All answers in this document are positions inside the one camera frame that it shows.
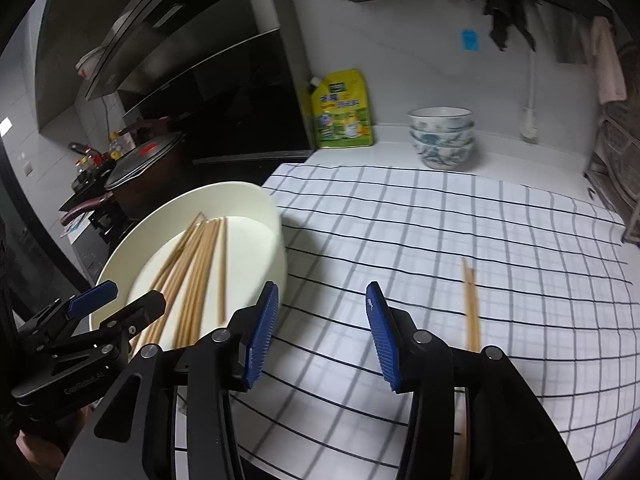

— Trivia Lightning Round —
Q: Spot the row of condiment bottles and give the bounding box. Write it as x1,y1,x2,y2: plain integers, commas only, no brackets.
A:
69,132,132,183

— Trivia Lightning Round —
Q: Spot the brown cooking pot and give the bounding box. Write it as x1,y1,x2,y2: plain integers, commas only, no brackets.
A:
60,150,201,227

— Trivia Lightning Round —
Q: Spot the white black checked cloth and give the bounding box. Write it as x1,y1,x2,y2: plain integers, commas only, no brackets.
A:
172,162,630,480

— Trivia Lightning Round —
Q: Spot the pale pink cloth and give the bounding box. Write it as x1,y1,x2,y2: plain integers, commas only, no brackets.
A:
590,16,629,106

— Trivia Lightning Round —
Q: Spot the dark pot lid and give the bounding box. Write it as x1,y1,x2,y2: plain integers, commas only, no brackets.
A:
104,132,186,191

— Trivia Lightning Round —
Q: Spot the blue patterned white bowl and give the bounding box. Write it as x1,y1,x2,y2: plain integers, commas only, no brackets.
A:
407,106,475,134
412,142,475,171
409,127,475,152

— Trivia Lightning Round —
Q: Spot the blue printed paper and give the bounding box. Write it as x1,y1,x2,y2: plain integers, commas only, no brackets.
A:
60,212,94,239

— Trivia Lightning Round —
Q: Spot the single wooden chopstick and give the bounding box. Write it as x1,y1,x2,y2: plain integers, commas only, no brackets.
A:
452,258,477,480
457,266,482,480

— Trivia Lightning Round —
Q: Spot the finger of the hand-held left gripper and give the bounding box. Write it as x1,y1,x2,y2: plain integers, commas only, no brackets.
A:
45,290,167,357
16,281,119,347

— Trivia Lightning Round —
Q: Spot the dark hanging cloth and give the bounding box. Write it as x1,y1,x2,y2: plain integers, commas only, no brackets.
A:
482,0,539,54

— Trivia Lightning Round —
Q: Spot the yellow seasoning pouch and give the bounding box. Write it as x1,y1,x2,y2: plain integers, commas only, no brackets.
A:
307,69,375,150

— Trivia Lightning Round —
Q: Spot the person's left hand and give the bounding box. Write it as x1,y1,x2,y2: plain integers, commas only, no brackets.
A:
14,402,98,480

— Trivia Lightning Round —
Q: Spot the black range hood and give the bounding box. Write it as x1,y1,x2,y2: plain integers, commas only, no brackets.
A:
35,0,317,167

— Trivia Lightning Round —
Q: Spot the white long-handled brush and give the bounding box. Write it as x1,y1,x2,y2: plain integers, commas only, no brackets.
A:
520,50,542,144

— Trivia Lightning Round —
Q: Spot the black gas stove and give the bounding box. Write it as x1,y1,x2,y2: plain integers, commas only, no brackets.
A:
57,197,151,286

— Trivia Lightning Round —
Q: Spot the pile of wooden chopsticks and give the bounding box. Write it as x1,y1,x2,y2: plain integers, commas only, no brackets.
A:
135,216,228,350

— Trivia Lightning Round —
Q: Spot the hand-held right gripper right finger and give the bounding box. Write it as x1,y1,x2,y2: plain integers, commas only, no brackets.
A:
365,281,583,480

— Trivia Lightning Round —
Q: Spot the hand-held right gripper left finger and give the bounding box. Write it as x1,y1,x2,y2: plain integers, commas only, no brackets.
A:
55,281,280,480

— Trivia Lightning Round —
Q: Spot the large white bowl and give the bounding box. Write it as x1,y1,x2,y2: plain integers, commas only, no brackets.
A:
90,181,289,357

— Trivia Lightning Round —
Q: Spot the white rag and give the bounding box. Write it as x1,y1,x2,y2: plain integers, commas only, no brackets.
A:
75,46,109,80

